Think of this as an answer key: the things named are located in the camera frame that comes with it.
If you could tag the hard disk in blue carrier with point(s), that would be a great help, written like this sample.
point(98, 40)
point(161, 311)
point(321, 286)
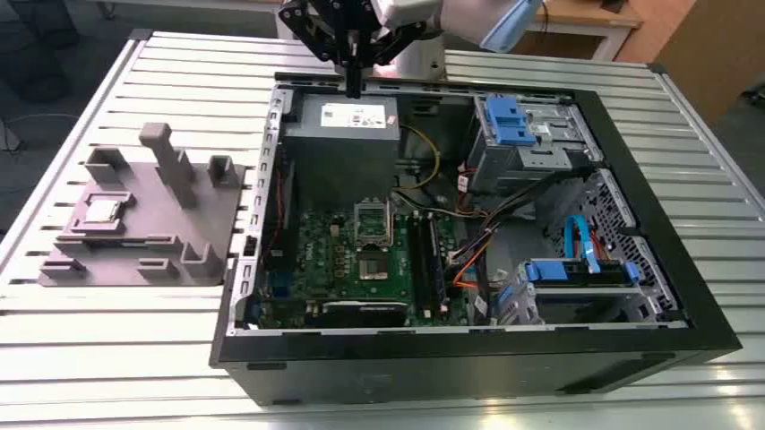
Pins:
point(546, 272)

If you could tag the blue motherboard connector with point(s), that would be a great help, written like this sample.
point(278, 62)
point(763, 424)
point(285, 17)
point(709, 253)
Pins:
point(281, 286)

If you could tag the green motherboard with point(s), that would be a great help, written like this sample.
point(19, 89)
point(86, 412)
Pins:
point(334, 286)

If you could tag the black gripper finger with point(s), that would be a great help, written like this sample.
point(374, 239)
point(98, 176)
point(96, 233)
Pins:
point(397, 42)
point(311, 31)

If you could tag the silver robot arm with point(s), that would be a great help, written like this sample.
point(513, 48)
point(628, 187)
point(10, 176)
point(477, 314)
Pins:
point(421, 58)

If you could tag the black PC case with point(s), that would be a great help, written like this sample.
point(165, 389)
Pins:
point(418, 372)

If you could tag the blue plastic drive latch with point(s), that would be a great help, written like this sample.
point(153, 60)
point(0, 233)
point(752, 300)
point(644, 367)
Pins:
point(508, 121)

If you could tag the metal locking lever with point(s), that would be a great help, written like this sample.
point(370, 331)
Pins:
point(392, 219)

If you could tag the silver CPU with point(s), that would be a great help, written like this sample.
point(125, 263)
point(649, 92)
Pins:
point(103, 211)

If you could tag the grey power supply unit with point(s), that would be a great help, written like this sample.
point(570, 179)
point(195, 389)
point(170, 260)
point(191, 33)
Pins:
point(334, 170)

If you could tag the grey parts rack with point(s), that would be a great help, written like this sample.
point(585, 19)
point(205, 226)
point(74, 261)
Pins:
point(162, 215)

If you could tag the silver drive cage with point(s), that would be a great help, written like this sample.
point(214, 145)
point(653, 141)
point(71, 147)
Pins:
point(538, 161)

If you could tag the black RAM slot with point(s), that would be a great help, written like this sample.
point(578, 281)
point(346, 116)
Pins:
point(424, 264)
point(418, 264)

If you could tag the RAM stick with black chips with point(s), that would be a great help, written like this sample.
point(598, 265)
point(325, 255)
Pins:
point(117, 244)

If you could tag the black waste bin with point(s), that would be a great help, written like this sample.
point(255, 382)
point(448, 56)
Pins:
point(39, 85)

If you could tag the wooden cabinet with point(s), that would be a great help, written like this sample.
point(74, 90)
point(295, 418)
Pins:
point(705, 54)

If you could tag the black graphics card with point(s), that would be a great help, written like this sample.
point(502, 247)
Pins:
point(358, 309)

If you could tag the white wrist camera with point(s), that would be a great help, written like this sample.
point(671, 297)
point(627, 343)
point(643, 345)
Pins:
point(394, 13)

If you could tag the silver disk bay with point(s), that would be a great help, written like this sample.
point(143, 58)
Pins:
point(589, 293)

